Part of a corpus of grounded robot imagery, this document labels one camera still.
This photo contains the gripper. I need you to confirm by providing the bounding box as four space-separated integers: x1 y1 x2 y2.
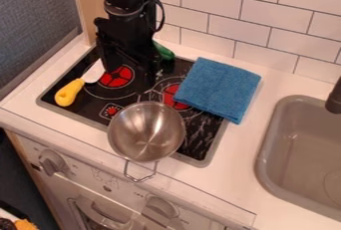
93 14 166 90

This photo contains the silver pan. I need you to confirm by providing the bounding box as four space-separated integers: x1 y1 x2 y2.
106 101 188 184

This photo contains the green toy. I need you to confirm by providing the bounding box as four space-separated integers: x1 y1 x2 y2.
152 40 177 73

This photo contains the toy stove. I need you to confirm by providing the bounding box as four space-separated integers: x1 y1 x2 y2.
36 46 231 169

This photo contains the blue cloth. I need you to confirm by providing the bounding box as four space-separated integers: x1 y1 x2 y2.
171 56 264 125

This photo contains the toy sink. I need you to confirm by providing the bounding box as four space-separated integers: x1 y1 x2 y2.
254 94 341 222

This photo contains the tap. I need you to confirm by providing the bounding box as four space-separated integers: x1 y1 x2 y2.
323 76 341 115

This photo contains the yellow handled toy knife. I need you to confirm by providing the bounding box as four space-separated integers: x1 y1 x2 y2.
53 59 107 109

